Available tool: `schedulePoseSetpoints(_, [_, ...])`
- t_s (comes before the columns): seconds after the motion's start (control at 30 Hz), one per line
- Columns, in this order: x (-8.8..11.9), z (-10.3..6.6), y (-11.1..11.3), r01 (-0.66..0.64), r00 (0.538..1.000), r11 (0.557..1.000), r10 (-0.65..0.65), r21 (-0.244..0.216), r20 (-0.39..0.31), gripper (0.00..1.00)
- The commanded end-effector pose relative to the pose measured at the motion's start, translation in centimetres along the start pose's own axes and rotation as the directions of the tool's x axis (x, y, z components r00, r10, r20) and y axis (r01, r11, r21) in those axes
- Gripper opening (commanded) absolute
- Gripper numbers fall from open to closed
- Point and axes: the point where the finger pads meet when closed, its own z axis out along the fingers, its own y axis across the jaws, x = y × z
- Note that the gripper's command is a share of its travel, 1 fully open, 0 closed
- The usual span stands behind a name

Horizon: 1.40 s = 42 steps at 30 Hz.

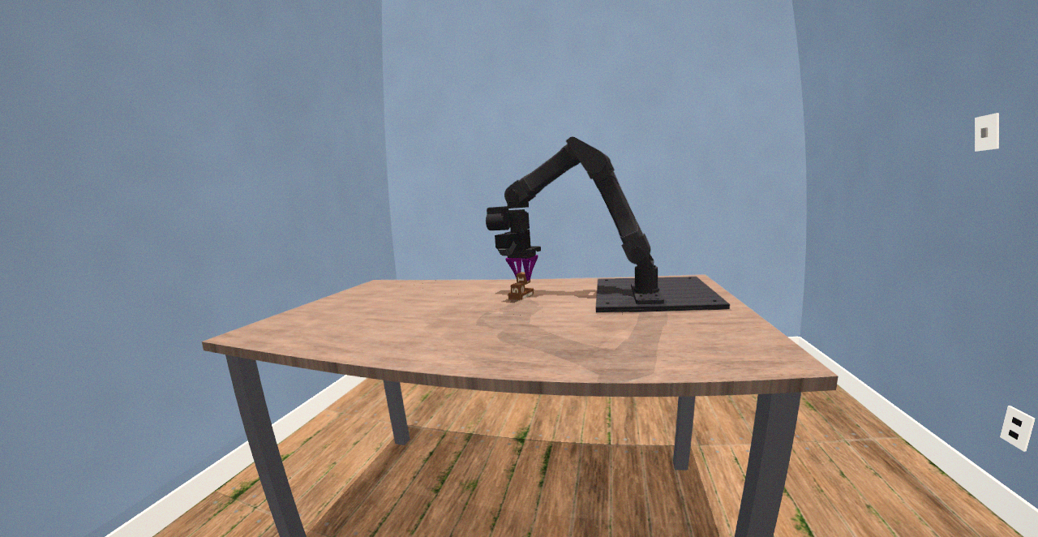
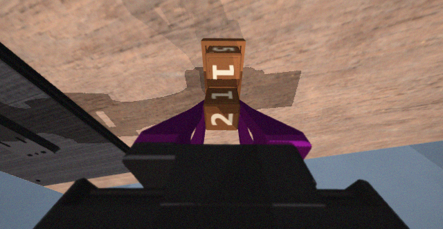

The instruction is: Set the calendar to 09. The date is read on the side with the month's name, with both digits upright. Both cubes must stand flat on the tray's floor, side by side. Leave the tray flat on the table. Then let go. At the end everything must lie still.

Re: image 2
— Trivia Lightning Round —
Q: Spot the brown wooden tray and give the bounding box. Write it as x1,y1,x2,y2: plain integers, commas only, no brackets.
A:
201,38,246,98

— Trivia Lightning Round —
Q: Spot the brown number cube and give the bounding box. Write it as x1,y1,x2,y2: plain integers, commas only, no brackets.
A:
205,46,242,86
204,88,241,130

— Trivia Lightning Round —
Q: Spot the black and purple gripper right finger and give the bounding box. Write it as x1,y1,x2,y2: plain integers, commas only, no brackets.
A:
238,100,311,160

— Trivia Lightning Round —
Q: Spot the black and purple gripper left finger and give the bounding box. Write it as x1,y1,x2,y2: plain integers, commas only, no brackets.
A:
133,100,206,144

